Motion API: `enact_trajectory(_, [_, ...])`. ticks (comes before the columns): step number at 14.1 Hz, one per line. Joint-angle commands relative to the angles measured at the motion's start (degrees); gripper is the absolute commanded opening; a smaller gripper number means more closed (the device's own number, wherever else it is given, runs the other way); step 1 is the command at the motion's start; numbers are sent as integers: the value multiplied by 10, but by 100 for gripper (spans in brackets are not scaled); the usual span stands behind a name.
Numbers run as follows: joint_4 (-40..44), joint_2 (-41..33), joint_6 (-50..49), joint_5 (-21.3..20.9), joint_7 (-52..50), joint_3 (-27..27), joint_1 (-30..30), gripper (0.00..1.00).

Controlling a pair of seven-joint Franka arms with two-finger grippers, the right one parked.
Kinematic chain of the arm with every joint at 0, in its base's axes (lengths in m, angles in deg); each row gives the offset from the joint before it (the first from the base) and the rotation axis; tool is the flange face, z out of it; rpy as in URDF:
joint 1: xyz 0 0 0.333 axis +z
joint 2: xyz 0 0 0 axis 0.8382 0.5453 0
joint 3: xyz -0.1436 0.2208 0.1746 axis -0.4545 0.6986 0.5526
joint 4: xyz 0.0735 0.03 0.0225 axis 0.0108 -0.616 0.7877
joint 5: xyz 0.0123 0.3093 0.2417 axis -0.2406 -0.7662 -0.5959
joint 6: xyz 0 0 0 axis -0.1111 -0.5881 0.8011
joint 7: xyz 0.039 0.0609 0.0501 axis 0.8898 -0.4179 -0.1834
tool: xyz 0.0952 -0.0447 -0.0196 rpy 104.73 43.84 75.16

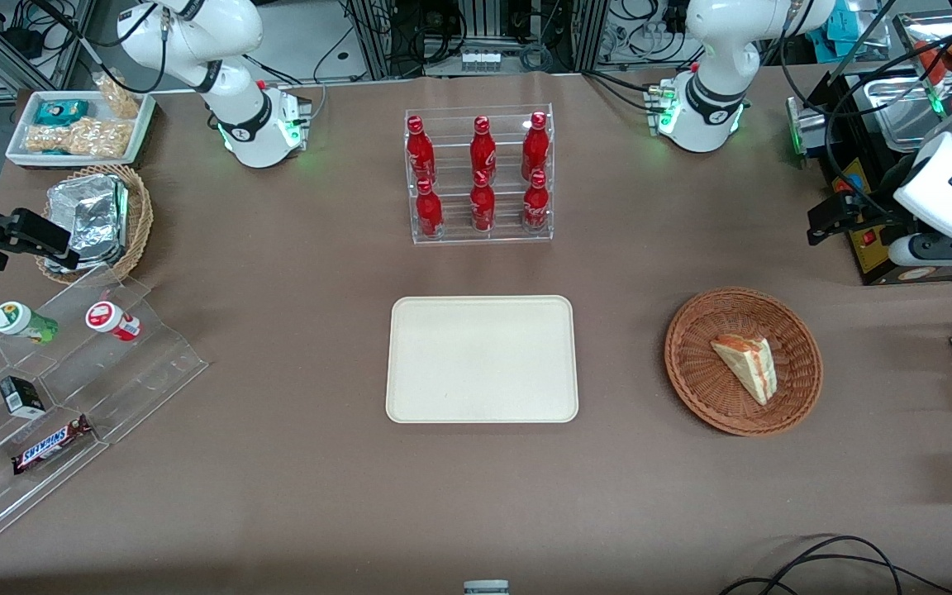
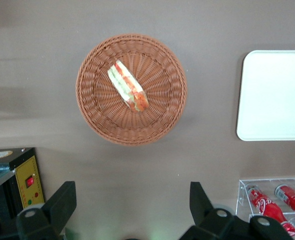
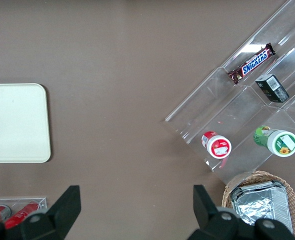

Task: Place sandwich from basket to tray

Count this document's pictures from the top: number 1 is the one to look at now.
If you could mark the brown shallow wicker basket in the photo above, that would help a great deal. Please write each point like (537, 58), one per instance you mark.
(707, 388)

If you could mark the red cola bottle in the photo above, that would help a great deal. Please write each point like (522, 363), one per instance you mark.
(535, 149)
(430, 213)
(535, 207)
(483, 153)
(483, 207)
(420, 153)

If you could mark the triangular sandwich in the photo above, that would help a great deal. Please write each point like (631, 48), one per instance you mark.
(747, 364)

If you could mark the clear acrylic stepped stand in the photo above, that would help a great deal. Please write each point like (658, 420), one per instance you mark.
(137, 372)

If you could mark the black food warmer appliance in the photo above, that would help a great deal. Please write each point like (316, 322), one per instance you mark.
(877, 264)

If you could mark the silver foil pack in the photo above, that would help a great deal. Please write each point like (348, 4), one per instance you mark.
(83, 211)
(112, 258)

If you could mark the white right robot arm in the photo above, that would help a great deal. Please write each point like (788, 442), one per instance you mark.
(232, 91)

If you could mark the teal snack packet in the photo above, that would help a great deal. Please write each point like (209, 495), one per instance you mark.
(61, 111)

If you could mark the small black carton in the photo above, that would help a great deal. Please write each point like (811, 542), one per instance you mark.
(21, 397)

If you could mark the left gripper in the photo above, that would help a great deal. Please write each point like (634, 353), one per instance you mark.
(874, 208)

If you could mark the white rectangular snack tray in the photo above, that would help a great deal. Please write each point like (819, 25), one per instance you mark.
(21, 132)

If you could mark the clear acrylic bottle rack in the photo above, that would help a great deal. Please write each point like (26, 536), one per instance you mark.
(451, 240)

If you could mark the grey device edge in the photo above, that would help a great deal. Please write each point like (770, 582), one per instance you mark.
(486, 587)

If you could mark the green lid cup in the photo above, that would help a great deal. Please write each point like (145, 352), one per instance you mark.
(17, 321)

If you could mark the steel warmer pan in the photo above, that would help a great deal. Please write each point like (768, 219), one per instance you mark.
(897, 103)

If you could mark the teal cardboard box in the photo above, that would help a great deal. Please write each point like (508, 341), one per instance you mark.
(841, 37)

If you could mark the aluminium frame rack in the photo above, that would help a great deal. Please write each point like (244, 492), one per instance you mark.
(587, 33)

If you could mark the light deep wicker basket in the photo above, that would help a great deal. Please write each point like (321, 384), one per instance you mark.
(141, 215)

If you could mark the snickers chocolate bar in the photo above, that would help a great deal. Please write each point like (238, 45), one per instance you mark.
(50, 446)

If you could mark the large peanut snack bag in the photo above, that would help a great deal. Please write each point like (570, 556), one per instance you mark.
(79, 138)

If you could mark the small peanut snack bag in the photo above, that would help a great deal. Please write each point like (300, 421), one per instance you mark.
(121, 97)

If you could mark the cream plastic tray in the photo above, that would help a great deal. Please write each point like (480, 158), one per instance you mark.
(480, 359)

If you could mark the red packaged food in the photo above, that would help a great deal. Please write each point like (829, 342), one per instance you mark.
(935, 54)

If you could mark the red lid cup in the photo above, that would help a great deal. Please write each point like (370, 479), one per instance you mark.
(108, 318)

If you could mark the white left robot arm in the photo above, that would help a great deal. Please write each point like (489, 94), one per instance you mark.
(716, 58)

